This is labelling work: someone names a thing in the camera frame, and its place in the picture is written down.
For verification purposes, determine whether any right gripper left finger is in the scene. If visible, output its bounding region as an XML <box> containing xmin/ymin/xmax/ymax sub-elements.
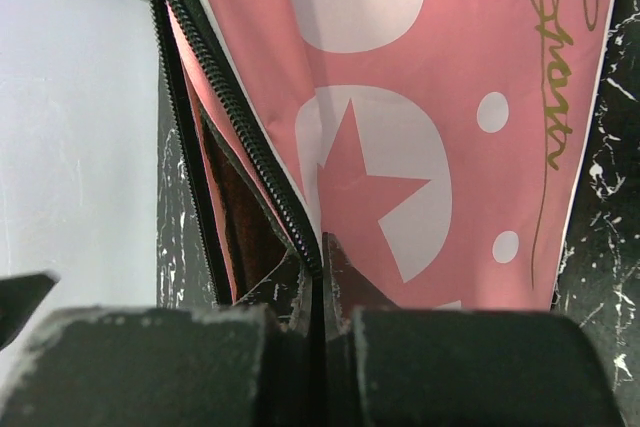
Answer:
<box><xmin>0</xmin><ymin>251</ymin><xmax>321</xmax><ymax>427</ymax></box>

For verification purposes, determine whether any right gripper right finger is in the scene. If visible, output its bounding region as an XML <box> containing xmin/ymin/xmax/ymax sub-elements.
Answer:
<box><xmin>323</xmin><ymin>234</ymin><xmax>624</xmax><ymax>426</ymax></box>

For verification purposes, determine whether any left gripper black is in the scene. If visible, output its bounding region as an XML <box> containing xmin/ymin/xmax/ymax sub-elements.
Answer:
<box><xmin>0</xmin><ymin>271</ymin><xmax>59</xmax><ymax>347</ymax></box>

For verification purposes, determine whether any pink sport racket bag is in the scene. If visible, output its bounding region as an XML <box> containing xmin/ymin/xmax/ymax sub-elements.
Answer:
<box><xmin>151</xmin><ymin>0</ymin><xmax>614</xmax><ymax>310</ymax></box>

